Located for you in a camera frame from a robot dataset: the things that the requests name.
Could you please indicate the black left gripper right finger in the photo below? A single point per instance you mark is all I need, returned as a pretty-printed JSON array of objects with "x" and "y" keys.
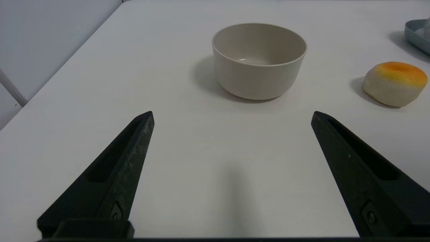
[{"x": 376, "y": 181}]

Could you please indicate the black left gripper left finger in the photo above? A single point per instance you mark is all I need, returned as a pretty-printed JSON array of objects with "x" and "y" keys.
[{"x": 104, "y": 188}]

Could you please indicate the grey-blue square dish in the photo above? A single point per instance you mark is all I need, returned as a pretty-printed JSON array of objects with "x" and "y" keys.
[{"x": 413, "y": 37}]

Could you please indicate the orange-topped bread bun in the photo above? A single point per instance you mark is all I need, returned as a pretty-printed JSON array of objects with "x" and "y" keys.
[{"x": 394, "y": 85}]

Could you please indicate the beige round bowl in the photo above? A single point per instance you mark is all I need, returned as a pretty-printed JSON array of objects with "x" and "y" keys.
[{"x": 258, "y": 74}]

